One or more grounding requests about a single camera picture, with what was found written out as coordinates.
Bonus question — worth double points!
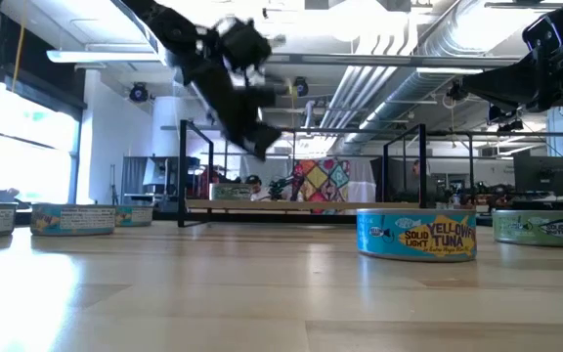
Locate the colourful patterned panel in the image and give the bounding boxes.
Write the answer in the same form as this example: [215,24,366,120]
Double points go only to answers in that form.
[290,156,352,215]

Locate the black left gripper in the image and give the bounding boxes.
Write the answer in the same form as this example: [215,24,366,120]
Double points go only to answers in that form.
[183,53,283,161]

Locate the yellow cable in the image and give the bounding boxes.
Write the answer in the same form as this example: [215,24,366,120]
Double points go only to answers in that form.
[11,0,27,94]

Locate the long white ceiling light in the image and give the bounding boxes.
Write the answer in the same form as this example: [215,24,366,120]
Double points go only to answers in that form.
[45,47,163,65]

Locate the person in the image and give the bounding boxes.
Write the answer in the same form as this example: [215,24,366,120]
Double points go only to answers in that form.
[411,159,432,180]
[244,174,276,202]

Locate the white hanging cloth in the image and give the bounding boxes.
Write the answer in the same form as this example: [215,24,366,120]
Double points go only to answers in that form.
[349,156,378,204]

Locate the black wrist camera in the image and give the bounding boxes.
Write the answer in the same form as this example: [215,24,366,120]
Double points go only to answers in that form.
[522,2,563,53]
[220,18,274,74]

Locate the black ceiling spotlight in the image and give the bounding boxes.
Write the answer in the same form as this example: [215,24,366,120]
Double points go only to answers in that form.
[290,76,310,98]
[128,81,150,104]

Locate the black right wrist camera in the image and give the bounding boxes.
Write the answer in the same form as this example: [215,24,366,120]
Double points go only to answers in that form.
[522,2,563,53]

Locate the light blue yellowfin tuna can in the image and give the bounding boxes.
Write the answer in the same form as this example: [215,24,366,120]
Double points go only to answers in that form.
[30,203,116,238]
[113,204,154,228]
[356,208,478,263]

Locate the grey curtain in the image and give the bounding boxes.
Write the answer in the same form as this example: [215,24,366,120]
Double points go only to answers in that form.
[121,155,150,197]

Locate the white round column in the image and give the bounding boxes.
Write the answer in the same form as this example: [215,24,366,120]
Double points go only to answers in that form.
[152,96,185,157]

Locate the black aluminium table frame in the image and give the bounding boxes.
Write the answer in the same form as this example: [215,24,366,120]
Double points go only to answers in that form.
[15,208,496,229]

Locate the black wire rack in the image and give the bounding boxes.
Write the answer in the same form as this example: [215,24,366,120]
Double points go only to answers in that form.
[177,119,428,229]

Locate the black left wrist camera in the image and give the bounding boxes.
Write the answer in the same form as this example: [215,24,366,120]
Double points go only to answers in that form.
[220,18,274,74]

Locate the large bright window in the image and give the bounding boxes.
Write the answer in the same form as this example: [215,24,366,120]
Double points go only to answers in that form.
[0,82,83,206]

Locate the black background rack frame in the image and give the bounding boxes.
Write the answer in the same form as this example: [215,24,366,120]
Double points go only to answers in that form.
[281,127,563,206]

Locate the black monitor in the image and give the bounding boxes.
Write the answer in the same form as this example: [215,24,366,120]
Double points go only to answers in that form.
[513,154,563,198]

